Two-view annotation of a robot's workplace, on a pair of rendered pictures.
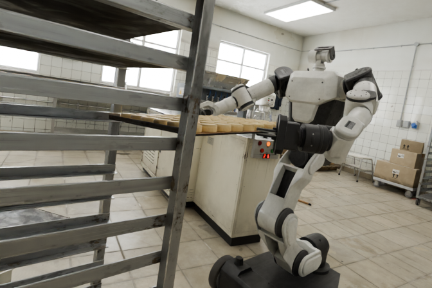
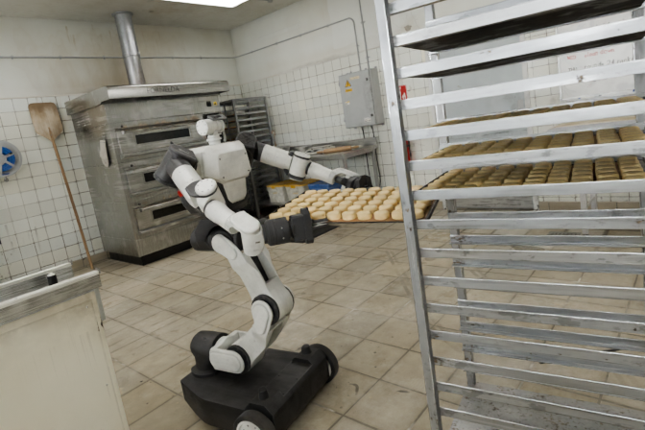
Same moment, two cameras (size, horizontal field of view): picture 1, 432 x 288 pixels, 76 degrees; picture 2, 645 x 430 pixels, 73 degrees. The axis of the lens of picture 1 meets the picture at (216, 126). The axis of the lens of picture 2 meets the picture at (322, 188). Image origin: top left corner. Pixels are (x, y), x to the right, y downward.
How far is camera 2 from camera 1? 2.19 m
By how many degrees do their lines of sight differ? 106
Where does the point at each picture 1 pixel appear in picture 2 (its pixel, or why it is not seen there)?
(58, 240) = (518, 239)
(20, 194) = (536, 214)
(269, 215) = (285, 298)
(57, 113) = (473, 224)
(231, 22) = not seen: outside the picture
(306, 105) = (239, 180)
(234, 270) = (277, 397)
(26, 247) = (534, 240)
